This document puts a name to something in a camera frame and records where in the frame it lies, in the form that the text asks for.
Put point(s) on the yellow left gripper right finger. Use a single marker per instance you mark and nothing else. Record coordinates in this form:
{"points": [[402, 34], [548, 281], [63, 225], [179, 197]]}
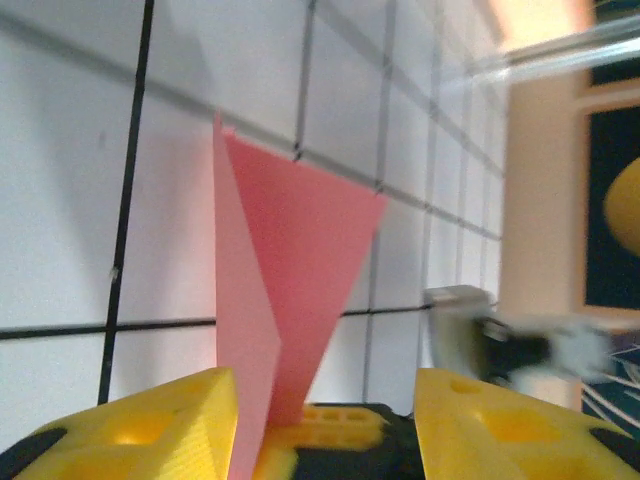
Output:
{"points": [[500, 440]]}

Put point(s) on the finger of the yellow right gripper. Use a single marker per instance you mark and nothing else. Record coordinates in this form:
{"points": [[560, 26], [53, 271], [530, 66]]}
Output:
{"points": [[277, 465], [340, 425]]}

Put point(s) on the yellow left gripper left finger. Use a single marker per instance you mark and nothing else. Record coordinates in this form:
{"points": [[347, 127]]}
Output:
{"points": [[165, 435]]}

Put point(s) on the pink paper sheet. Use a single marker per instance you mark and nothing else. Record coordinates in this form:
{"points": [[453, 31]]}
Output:
{"points": [[300, 250]]}

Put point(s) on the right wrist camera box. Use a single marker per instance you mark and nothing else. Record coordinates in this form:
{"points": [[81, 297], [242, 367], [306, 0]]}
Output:
{"points": [[460, 325]]}

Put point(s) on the aluminium corner post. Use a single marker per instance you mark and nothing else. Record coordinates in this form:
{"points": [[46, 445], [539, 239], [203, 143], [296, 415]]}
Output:
{"points": [[550, 50]]}

